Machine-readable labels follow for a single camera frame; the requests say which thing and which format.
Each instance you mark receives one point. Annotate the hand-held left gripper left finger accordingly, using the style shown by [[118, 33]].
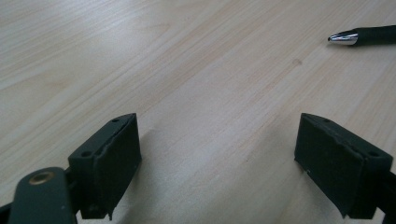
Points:
[[107, 165]]

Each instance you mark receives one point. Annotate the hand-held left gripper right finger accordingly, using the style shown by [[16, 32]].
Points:
[[336, 168]]

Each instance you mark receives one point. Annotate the black pen with silver tip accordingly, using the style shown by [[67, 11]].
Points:
[[364, 35]]

